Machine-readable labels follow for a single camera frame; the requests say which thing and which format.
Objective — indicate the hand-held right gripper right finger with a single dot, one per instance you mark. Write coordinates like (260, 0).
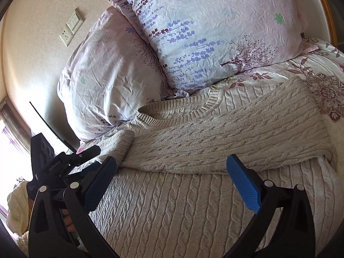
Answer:
(243, 185)

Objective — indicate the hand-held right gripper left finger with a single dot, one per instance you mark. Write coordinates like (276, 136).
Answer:
(98, 182)

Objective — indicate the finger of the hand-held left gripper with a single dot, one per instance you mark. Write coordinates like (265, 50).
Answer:
(87, 153)
(86, 170)

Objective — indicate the person's left hand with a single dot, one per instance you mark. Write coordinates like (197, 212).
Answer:
(69, 224)

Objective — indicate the black flat screen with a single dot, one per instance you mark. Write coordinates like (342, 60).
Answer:
(53, 127)

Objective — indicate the brown curtain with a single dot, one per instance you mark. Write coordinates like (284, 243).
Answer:
(13, 123)

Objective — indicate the cream fluffy cloth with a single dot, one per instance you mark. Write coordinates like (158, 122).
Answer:
(17, 209)

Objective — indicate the pale pink floral pillow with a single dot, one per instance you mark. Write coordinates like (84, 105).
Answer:
(107, 75)

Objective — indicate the floral bed sheet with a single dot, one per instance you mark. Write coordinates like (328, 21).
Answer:
(322, 86)

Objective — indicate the large floral lavender pillow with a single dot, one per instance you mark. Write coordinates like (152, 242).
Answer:
(215, 29)

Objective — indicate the wooden headboard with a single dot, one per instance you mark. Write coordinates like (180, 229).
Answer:
(326, 8)

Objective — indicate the white wall socket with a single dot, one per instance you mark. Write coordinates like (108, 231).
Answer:
(66, 36)

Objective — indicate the white wall switch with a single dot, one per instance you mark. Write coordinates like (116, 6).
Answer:
(75, 20)

